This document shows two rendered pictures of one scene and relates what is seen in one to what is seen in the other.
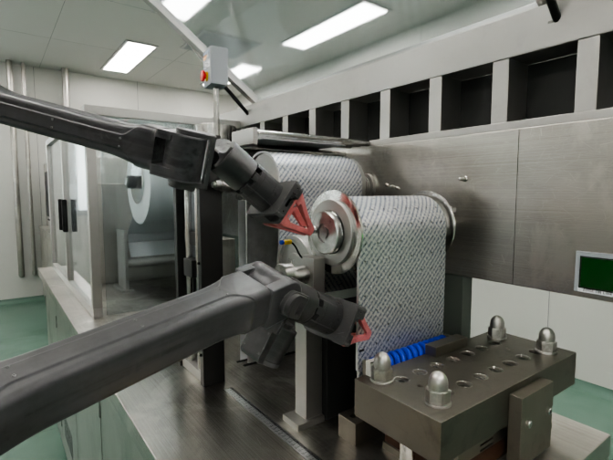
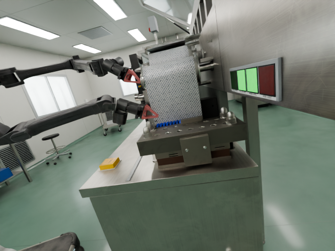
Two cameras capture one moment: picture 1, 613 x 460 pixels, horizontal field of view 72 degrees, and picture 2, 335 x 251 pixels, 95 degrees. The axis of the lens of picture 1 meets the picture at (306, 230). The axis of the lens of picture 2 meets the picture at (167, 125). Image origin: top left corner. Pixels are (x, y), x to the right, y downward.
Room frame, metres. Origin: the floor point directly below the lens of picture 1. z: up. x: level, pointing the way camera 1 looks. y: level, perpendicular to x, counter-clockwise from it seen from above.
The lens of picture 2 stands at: (0.21, -0.65, 1.22)
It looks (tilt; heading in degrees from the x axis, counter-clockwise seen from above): 15 degrees down; 45
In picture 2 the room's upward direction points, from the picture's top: 12 degrees counter-clockwise
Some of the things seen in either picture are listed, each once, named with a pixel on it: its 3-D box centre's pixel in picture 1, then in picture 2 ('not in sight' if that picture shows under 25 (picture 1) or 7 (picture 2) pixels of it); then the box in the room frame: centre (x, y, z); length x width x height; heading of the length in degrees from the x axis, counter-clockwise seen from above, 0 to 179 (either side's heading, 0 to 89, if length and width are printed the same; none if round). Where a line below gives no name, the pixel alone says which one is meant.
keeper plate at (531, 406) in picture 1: (532, 422); (196, 150); (0.63, -0.35, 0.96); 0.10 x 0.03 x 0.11; 126
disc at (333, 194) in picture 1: (333, 232); (146, 80); (0.74, -0.05, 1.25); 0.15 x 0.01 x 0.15; 36
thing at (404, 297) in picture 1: (403, 306); (175, 105); (0.77, -0.18, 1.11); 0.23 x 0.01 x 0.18; 126
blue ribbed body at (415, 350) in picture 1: (412, 354); (178, 123); (0.75, -0.19, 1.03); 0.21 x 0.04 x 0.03; 126
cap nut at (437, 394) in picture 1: (438, 386); (146, 132); (0.56, -0.18, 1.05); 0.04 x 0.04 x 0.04
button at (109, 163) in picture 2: not in sight; (109, 163); (0.48, 0.05, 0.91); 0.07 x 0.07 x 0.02; 36
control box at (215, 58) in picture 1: (212, 67); (152, 25); (1.20, 0.26, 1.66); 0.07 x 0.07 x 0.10; 30
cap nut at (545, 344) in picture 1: (546, 339); (231, 117); (0.75, -0.44, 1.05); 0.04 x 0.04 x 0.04
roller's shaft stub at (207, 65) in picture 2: not in sight; (205, 67); (0.92, -0.28, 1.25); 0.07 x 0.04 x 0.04; 126
